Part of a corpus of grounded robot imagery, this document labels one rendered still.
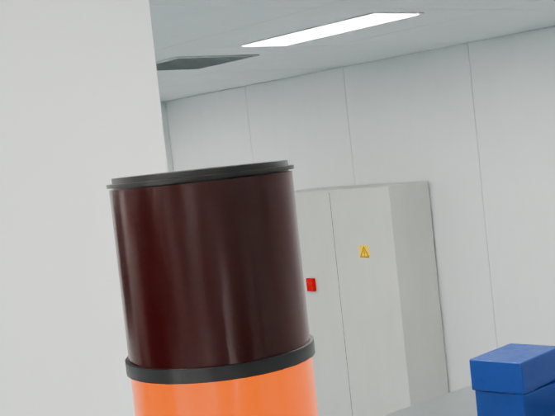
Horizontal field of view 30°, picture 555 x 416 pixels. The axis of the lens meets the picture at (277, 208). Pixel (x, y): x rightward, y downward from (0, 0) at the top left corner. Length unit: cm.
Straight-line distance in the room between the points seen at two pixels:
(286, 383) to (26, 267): 156
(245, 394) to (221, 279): 3
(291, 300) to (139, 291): 4
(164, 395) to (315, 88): 791
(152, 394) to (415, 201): 700
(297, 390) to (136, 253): 5
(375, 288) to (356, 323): 35
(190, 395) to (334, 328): 744
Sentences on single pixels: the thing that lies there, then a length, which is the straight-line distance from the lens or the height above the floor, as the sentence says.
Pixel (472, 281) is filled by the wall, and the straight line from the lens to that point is 725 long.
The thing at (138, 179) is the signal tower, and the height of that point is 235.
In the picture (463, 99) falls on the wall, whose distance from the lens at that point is 713.
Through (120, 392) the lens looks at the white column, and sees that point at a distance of 192.
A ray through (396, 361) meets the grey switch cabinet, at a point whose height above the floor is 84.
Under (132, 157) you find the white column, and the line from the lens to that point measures 192.
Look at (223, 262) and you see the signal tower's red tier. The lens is 25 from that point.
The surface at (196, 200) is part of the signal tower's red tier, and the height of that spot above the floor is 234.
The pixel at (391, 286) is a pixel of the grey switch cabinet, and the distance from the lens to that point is 718.
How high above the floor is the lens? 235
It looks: 3 degrees down
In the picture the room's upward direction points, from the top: 6 degrees counter-clockwise
